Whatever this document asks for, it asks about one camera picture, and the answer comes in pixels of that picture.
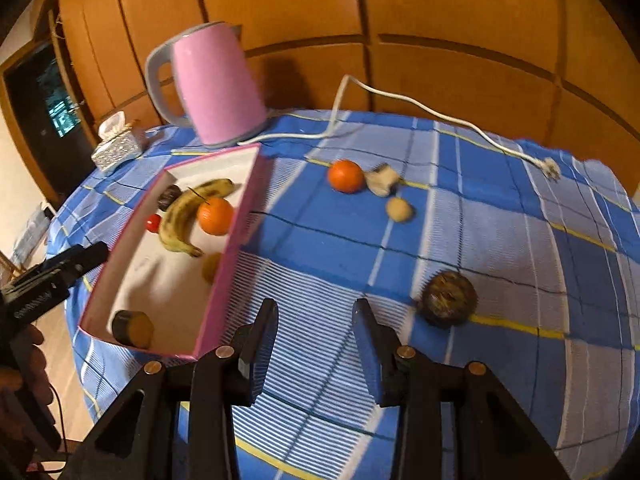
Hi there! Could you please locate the white power cable with plug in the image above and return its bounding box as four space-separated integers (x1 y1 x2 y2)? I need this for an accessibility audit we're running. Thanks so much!
237 75 561 181

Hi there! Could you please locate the person's left hand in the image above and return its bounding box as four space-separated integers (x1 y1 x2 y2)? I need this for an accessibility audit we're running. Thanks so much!
0 324 50 396

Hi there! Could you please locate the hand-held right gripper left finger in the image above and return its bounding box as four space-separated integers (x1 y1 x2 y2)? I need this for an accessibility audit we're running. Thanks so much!
62 298 280 480

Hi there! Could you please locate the white tissue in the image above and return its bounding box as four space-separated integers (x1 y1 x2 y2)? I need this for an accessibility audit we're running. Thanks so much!
98 111 126 141

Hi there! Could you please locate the orange with stem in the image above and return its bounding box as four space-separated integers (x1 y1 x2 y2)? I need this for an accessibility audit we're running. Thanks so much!
189 186 235 236

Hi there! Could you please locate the spotted yellow banana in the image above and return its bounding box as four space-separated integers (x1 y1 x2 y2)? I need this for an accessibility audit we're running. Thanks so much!
159 178 236 258

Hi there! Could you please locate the beige longan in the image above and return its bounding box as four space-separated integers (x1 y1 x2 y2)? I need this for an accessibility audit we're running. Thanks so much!
202 252 223 283
386 196 414 222

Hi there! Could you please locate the blue plaid tablecloth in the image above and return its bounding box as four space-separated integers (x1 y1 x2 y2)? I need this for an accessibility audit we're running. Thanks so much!
47 108 640 480

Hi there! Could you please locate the beige fruit piece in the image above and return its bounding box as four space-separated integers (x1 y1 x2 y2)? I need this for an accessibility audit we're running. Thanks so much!
364 162 401 197

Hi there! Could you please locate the smooth dark round fruit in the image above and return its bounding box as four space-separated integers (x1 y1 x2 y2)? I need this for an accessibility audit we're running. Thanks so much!
157 185 182 212

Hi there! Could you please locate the pink-edged white tray box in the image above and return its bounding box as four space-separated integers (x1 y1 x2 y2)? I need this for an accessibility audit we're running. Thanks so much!
79 143 262 361

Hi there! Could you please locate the plain orange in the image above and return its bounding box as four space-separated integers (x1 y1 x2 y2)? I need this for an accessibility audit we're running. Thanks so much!
327 159 365 194

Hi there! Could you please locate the wooden wardrobe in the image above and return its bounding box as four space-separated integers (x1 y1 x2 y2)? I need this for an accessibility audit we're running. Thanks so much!
55 0 640 171

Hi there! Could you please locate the pink electric kettle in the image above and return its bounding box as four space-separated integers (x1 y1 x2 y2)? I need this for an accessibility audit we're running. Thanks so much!
145 21 268 149

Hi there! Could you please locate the dark door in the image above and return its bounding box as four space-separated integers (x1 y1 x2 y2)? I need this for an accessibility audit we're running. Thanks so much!
2 42 96 201

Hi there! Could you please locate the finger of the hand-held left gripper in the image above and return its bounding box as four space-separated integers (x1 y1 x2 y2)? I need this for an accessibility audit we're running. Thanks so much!
46 241 110 287

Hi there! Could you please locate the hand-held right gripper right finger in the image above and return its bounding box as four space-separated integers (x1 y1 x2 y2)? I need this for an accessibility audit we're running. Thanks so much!
352 298 571 480

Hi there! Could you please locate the silver embossed tissue box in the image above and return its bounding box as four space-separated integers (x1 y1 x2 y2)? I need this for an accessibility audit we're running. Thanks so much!
91 127 146 176

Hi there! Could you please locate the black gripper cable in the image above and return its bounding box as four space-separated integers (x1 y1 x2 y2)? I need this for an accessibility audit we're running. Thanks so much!
47 382 68 473

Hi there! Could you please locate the rough dark round fruit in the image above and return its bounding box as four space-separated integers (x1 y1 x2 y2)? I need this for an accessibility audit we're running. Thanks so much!
420 270 478 329

